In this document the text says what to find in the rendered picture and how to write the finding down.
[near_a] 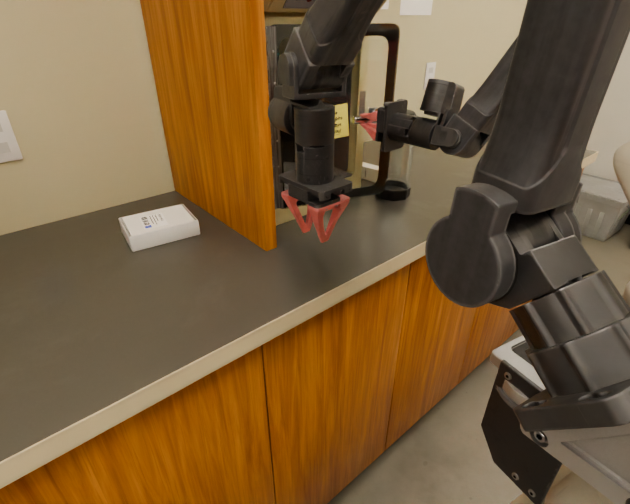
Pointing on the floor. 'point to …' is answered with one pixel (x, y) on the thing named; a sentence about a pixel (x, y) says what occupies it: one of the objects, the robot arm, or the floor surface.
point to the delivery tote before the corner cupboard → (600, 207)
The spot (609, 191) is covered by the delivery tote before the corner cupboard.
